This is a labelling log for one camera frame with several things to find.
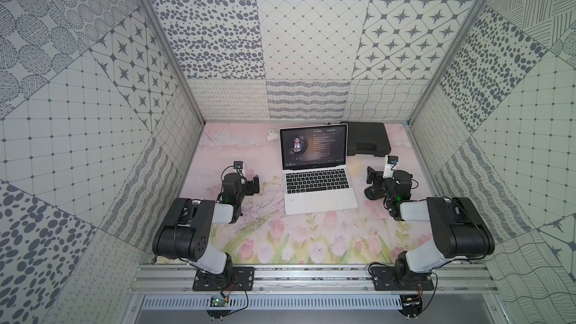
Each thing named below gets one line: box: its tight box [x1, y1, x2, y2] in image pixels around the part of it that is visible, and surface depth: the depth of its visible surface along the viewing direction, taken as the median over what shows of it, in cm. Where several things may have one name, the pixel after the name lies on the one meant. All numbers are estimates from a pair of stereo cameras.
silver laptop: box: [279, 123, 359, 216], surface depth 98 cm
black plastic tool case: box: [339, 121, 392, 157], surface depth 109 cm
